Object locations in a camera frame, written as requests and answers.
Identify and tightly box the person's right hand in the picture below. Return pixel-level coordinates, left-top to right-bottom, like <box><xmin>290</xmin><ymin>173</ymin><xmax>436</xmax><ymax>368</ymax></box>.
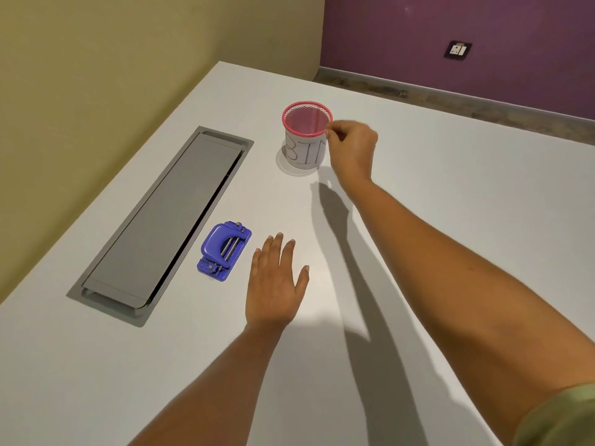
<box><xmin>326</xmin><ymin>120</ymin><xmax>379</xmax><ymax>189</ymax></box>

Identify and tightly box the grey skirting board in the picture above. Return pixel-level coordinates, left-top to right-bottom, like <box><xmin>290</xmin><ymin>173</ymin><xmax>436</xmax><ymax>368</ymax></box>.
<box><xmin>313</xmin><ymin>66</ymin><xmax>595</xmax><ymax>146</ymax></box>

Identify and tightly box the olive green shirt sleeve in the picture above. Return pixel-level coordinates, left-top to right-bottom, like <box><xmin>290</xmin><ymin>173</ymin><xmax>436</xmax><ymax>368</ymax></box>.
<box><xmin>510</xmin><ymin>382</ymin><xmax>595</xmax><ymax>446</ymax></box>

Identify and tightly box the grey desk cable tray cover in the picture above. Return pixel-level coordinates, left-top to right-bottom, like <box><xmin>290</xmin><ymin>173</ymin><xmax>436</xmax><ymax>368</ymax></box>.
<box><xmin>66</xmin><ymin>125</ymin><xmax>255</xmax><ymax>328</ymax></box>

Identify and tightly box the black wall socket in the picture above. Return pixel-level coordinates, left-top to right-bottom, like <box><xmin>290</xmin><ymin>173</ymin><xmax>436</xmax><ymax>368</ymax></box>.
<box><xmin>443</xmin><ymin>40</ymin><xmax>473</xmax><ymax>62</ymax></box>

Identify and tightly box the blue hole punch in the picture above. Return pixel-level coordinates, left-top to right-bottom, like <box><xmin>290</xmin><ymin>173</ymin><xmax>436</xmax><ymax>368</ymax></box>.
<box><xmin>196</xmin><ymin>221</ymin><xmax>253</xmax><ymax>283</ymax></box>

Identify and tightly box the person's right forearm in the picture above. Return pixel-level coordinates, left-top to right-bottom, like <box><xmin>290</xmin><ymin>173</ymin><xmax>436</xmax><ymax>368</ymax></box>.
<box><xmin>343</xmin><ymin>178</ymin><xmax>595</xmax><ymax>446</ymax></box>

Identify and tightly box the person's left hand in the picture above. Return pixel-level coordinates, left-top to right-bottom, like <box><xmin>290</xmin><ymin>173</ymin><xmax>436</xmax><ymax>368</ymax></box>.
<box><xmin>245</xmin><ymin>232</ymin><xmax>311</xmax><ymax>330</ymax></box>

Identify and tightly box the pink mesh cup white label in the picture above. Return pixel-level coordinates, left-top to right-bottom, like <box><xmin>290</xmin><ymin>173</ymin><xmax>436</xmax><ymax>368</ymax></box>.
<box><xmin>281</xmin><ymin>101</ymin><xmax>334</xmax><ymax>171</ymax></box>

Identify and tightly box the person's left forearm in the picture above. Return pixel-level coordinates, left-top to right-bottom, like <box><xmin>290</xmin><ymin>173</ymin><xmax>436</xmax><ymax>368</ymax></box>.
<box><xmin>129</xmin><ymin>324</ymin><xmax>285</xmax><ymax>446</ymax></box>

